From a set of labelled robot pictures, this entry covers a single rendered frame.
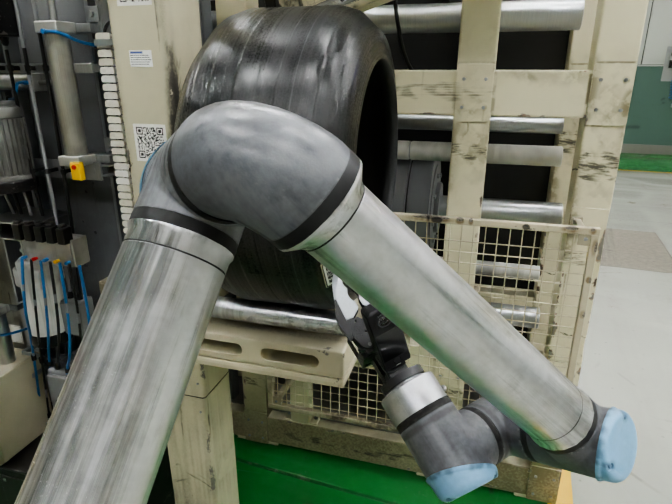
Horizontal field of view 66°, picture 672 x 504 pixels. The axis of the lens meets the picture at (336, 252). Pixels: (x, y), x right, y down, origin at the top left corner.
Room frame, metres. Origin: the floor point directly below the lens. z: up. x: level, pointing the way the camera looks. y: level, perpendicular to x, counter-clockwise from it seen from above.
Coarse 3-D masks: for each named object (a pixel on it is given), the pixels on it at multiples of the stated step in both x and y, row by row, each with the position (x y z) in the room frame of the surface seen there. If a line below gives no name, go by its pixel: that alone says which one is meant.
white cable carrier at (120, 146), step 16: (112, 48) 1.13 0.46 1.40; (112, 64) 1.09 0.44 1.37; (112, 80) 1.09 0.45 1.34; (112, 96) 1.09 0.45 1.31; (112, 112) 1.09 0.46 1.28; (112, 128) 1.09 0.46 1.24; (112, 144) 1.09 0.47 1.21; (128, 160) 1.11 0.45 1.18; (128, 176) 1.08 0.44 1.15; (128, 192) 1.09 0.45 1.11; (128, 208) 1.09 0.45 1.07
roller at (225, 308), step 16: (224, 304) 0.94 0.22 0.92; (240, 304) 0.93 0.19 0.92; (256, 304) 0.92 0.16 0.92; (272, 304) 0.92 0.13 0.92; (240, 320) 0.92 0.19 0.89; (256, 320) 0.91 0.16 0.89; (272, 320) 0.90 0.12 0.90; (288, 320) 0.89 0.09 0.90; (304, 320) 0.88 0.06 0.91; (320, 320) 0.87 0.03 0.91; (336, 320) 0.87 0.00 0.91
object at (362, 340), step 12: (360, 324) 0.71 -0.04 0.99; (360, 336) 0.69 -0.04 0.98; (360, 348) 0.68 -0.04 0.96; (372, 348) 0.68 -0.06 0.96; (360, 360) 0.72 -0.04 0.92; (372, 360) 0.71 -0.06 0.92; (384, 372) 0.70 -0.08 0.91; (396, 372) 0.67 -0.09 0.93; (408, 372) 0.65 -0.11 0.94; (420, 372) 0.66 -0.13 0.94; (384, 384) 0.65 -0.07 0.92; (396, 384) 0.64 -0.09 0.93
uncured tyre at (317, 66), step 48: (240, 48) 0.87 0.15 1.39; (288, 48) 0.85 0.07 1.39; (336, 48) 0.85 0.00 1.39; (384, 48) 1.04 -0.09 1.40; (192, 96) 0.84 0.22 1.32; (240, 96) 0.81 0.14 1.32; (288, 96) 0.79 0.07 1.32; (336, 96) 0.80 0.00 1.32; (384, 96) 1.16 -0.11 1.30; (384, 144) 1.26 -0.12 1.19; (384, 192) 1.18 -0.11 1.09; (240, 240) 0.79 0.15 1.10; (240, 288) 0.86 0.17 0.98; (288, 288) 0.82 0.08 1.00
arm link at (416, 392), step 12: (408, 384) 0.62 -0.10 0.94; (420, 384) 0.63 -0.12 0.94; (432, 384) 0.63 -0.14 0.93; (396, 396) 0.62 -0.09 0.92; (408, 396) 0.61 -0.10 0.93; (420, 396) 0.61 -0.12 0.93; (432, 396) 0.61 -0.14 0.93; (384, 408) 0.64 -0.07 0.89; (396, 408) 0.61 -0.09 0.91; (408, 408) 0.61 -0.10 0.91; (420, 408) 0.60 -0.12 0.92; (396, 420) 0.61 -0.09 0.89
